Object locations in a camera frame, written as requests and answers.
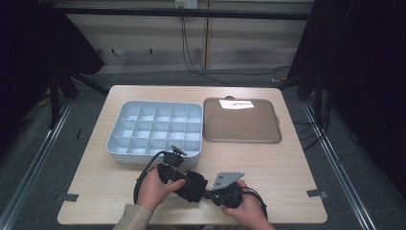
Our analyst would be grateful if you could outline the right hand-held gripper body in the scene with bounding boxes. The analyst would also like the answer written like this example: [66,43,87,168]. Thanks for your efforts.
[210,172,246,209]

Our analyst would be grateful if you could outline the white wall socket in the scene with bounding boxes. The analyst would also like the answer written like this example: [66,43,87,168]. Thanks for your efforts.
[174,0,199,10]

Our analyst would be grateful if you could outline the black horizontal bar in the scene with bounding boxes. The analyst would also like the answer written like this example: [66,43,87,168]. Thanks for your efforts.
[52,6,313,22]

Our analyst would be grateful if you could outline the black wall cables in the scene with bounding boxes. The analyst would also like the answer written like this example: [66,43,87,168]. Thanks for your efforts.
[180,15,292,88]

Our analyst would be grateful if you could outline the black metal stand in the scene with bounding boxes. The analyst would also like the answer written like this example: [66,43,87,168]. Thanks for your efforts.
[47,66,110,130]

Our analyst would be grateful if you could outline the black floor cables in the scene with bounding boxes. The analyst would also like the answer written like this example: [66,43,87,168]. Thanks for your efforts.
[292,89,333,153]

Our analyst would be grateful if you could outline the grey tape piece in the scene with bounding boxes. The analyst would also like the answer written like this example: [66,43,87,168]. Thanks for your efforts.
[54,193,79,204]
[305,189,329,198]

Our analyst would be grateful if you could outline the light blue divided storage box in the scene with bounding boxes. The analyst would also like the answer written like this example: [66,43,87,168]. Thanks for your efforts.
[105,100,204,168]

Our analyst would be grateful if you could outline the black sock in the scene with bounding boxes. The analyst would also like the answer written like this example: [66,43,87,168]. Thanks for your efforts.
[174,171,209,204]

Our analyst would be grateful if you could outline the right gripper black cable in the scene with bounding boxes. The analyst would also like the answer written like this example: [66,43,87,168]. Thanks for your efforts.
[240,186,269,220]

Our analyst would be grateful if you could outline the brown square tray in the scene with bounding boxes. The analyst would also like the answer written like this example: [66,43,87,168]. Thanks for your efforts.
[202,95,282,145]

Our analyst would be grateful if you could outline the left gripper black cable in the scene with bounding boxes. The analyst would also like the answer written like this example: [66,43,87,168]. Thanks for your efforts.
[133,150,168,205]

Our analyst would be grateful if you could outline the dark curtain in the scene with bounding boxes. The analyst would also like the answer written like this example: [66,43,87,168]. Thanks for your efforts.
[285,0,406,200]
[0,0,106,156]

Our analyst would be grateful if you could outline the person's right hand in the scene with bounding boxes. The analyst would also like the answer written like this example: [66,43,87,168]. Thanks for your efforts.
[220,179,276,230]

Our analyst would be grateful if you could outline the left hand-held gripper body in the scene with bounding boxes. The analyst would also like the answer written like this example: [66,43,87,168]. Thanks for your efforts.
[157,145,190,184]

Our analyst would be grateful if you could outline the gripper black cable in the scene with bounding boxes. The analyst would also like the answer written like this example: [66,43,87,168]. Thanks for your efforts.
[240,186,269,220]
[133,150,168,205]

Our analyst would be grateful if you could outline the metal floor rail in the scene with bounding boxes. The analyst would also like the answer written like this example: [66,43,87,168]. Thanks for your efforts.
[0,101,74,230]
[301,101,377,230]

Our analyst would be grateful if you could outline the person's left hand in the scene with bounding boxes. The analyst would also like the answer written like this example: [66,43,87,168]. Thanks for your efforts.
[137,167,186,212]

